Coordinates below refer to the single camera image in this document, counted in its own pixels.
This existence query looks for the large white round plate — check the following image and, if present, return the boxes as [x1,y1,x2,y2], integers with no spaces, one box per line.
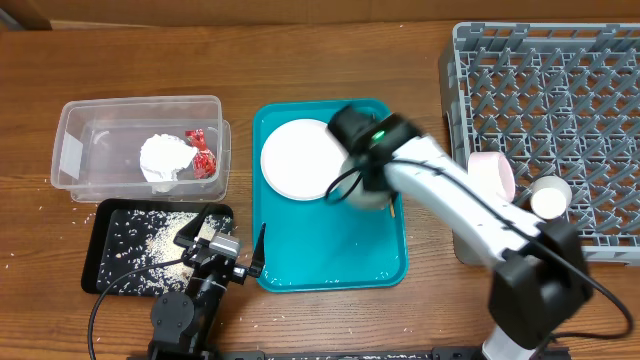
[260,119,347,201]

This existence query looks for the white napkin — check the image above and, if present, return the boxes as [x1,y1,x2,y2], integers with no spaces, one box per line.
[139,134,197,193]

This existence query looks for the red snack wrapper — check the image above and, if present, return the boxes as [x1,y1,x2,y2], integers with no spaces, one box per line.
[185,129,217,179]

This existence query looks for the white rice pile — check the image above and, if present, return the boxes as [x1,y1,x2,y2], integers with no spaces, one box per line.
[102,209,234,294]

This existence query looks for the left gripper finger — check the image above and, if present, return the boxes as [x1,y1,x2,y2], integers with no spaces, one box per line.
[248,223,266,278]
[173,204,215,248]

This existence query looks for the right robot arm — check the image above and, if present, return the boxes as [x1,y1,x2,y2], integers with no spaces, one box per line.
[328,105,593,359]

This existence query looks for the grey bowl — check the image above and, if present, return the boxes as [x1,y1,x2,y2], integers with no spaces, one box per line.
[338,170,392,210]

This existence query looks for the black rectangular tray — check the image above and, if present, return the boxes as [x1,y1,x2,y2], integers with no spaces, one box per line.
[81,199,205,297]

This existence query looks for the clear plastic bin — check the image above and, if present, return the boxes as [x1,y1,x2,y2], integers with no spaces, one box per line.
[50,95,231,202]

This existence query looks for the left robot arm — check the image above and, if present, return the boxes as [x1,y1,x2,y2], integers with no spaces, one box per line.
[146,205,266,359]

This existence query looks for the white paper cup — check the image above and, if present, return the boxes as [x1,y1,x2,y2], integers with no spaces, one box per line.
[530,176,572,220]

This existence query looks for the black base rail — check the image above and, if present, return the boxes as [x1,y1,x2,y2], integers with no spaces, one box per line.
[127,346,571,360]

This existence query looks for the teal plastic serving tray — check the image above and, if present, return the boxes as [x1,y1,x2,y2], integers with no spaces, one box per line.
[253,100,409,293]

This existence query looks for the white bowl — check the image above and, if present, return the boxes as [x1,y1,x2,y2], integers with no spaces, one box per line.
[467,152,516,202]

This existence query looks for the grey dishwasher rack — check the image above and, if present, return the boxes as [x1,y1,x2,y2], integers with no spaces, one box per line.
[439,22,639,266]

